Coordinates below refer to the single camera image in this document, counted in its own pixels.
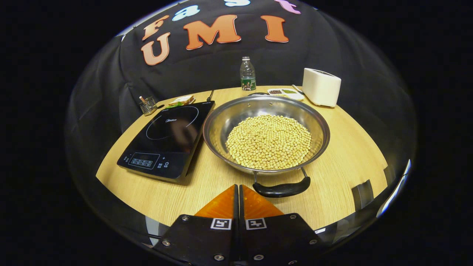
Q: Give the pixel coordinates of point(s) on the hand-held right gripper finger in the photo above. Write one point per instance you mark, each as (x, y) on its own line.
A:
(241, 207)
(236, 207)

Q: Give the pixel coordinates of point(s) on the black induction cooktop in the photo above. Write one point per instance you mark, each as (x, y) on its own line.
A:
(166, 133)

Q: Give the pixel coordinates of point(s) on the pile of soybeans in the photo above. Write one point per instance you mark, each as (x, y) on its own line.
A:
(269, 142)

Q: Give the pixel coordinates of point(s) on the sandwich with lettuce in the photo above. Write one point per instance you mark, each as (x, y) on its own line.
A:
(181, 99)

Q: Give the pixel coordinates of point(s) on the white divided dish with beans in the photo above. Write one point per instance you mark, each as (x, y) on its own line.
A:
(292, 95)

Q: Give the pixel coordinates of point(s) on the clear plastic water bottle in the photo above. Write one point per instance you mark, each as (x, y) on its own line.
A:
(248, 75)

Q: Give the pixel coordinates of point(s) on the white toaster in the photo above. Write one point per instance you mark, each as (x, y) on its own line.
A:
(320, 88)

